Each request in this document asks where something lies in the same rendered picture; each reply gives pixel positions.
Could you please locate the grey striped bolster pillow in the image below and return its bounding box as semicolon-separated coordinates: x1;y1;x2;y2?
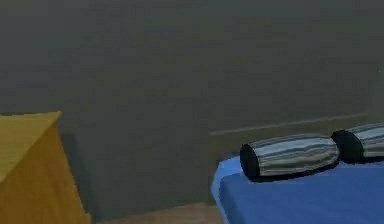
239;133;341;180
331;122;384;163

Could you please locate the yellow wooden cabinet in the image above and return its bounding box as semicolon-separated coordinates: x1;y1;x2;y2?
0;111;92;224

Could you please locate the blue bed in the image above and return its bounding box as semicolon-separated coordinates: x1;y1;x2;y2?
208;112;384;224

